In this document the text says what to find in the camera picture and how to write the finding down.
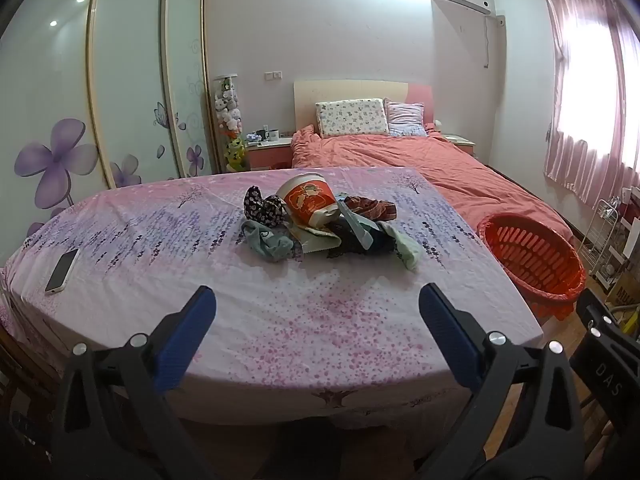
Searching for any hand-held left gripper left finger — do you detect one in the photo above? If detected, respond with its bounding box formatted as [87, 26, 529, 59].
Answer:
[50, 285, 221, 480]

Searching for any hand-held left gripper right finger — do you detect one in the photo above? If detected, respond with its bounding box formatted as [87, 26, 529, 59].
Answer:
[419, 282, 586, 480]

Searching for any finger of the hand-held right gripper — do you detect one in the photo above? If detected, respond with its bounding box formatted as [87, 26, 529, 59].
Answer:
[575, 290, 640, 361]

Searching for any red plastic bag liner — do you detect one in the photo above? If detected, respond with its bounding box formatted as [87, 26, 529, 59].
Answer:
[530, 285, 587, 322]

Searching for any orange plastic basket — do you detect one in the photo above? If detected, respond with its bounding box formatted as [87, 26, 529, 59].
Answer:
[476, 212, 587, 318]

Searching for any red white noodle cup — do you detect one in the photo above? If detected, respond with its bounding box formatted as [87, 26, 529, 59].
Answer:
[276, 172, 342, 228]

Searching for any brown paper bag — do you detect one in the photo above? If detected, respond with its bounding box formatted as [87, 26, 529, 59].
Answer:
[605, 260, 640, 311]

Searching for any light green sock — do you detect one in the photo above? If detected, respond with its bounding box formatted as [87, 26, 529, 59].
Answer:
[385, 222, 421, 272]

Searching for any pink floral tablecloth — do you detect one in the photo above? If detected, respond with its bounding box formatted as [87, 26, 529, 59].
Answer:
[0, 166, 545, 431]

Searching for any grey green sock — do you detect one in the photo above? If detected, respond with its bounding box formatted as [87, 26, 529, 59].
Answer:
[241, 220, 295, 263]

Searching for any dark navy cloth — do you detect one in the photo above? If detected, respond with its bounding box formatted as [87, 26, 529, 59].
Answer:
[327, 230, 401, 258]

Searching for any white smartphone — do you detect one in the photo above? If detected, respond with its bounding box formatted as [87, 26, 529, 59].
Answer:
[45, 248, 81, 295]

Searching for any dark red patterned cloth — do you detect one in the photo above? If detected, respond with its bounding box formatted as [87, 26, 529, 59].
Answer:
[345, 195, 397, 223]

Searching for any black floral cloth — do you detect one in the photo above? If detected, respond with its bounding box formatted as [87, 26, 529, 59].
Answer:
[243, 186, 287, 225]

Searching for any pink curtain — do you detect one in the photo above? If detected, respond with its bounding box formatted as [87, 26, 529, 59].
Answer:
[542, 0, 640, 206]

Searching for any bed with salmon duvet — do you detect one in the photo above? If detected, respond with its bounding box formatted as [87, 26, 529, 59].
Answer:
[290, 125, 576, 246]

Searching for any pink white nightstand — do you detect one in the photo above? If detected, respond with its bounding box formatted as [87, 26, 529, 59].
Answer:
[246, 137, 293, 171]
[442, 133, 476, 161]

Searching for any green yellow plush toy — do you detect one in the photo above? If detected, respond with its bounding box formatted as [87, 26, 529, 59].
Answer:
[225, 135, 248, 173]

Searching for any pink striped pillow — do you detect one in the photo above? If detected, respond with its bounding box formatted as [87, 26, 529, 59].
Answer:
[384, 100, 429, 137]

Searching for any plush toy column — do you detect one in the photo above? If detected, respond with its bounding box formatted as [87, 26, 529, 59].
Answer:
[214, 75, 243, 138]

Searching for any white floral pillow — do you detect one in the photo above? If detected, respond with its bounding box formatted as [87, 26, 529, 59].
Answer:
[315, 98, 390, 138]

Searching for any floral sliding door wardrobe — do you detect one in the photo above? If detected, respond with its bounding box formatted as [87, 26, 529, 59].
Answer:
[0, 0, 208, 241]

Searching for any beige pink headboard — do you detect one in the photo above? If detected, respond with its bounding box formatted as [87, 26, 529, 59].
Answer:
[293, 79, 434, 133]

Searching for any white wire rack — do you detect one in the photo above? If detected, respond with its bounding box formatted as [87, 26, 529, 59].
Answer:
[580, 199, 631, 276]

